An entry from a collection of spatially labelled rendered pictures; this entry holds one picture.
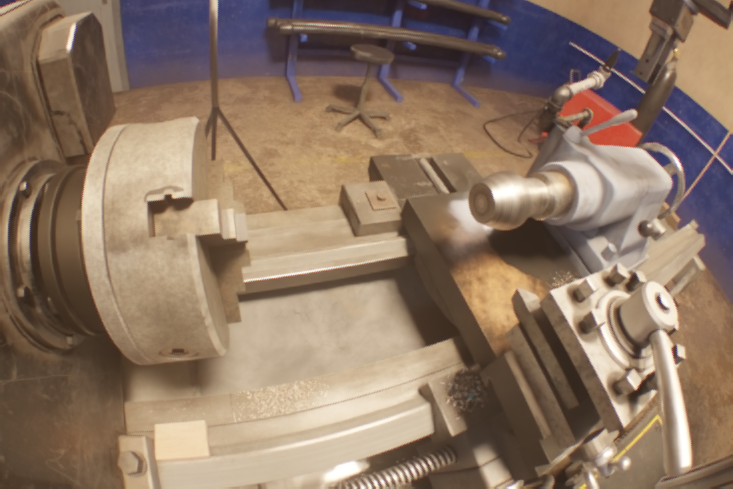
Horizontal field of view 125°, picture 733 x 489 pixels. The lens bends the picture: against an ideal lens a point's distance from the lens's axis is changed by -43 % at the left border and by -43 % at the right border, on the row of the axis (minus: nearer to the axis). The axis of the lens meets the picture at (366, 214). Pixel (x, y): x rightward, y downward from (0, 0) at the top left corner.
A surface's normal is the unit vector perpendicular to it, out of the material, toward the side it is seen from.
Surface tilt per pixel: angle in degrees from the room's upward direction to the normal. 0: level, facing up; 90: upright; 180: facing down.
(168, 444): 18
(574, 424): 0
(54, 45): 42
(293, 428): 0
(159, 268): 49
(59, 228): 25
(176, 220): 34
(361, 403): 0
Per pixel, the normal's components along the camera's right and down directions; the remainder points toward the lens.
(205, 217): 0.34, -0.18
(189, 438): 0.07, -0.88
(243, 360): 0.27, -0.62
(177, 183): 0.29, -0.39
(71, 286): 0.38, 0.25
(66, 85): 0.33, 0.71
